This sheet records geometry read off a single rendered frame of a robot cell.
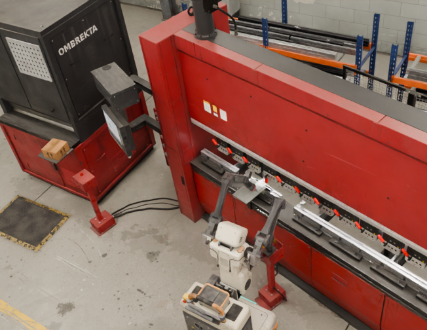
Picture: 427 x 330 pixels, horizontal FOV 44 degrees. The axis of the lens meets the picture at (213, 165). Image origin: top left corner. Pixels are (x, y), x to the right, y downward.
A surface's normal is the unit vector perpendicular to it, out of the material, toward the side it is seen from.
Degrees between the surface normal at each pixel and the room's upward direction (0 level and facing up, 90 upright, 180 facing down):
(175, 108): 90
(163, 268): 0
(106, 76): 0
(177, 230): 0
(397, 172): 90
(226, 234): 48
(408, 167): 90
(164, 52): 90
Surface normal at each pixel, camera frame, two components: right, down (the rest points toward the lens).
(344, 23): -0.54, 0.62
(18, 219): -0.12, -0.73
